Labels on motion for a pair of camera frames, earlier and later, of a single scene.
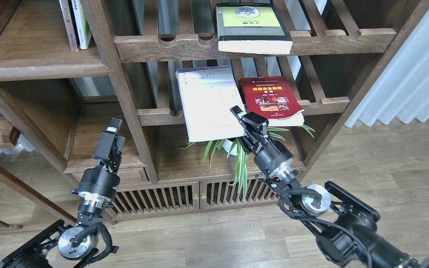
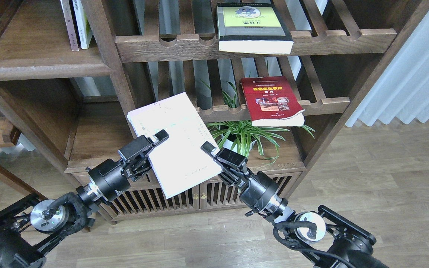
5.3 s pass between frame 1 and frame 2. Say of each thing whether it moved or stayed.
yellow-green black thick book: stayed
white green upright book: stayed
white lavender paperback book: moved
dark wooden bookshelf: stayed
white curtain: stayed
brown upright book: stayed
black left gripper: moved
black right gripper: moved
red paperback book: stayed
